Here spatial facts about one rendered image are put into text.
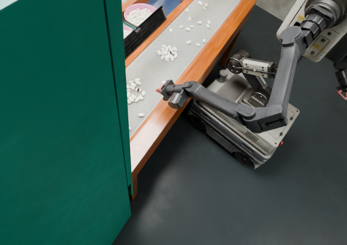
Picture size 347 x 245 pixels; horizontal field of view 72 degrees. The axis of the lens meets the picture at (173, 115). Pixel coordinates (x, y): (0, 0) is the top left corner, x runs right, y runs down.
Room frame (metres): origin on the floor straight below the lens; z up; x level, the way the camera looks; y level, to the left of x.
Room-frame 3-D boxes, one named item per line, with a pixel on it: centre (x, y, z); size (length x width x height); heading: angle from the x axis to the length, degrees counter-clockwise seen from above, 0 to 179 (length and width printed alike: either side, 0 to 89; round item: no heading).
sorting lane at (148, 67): (1.22, 0.11, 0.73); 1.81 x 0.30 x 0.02; 162
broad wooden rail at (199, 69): (1.16, -0.09, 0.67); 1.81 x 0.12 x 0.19; 162
